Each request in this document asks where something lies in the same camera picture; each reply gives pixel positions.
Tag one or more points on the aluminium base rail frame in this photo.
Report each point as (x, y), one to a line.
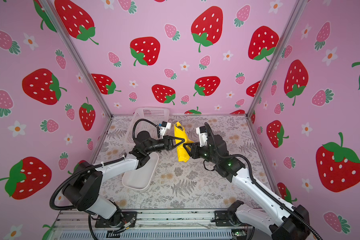
(165, 224)

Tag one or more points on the white perforated plastic basket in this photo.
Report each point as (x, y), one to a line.
(152, 114)

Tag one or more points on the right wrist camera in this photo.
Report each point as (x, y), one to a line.
(203, 136)

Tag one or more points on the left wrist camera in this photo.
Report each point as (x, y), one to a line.
(164, 127)

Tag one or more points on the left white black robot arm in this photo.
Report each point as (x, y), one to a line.
(83, 188)

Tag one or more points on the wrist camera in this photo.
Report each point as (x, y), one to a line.
(164, 127)
(203, 136)

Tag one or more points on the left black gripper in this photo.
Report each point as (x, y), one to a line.
(166, 143)

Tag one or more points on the white plastic tray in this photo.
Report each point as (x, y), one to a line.
(140, 180)

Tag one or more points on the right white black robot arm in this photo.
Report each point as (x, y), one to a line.
(282, 220)

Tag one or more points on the yellow paper napkin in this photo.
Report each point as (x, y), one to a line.
(180, 132)

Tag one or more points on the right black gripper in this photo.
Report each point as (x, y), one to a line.
(195, 148)

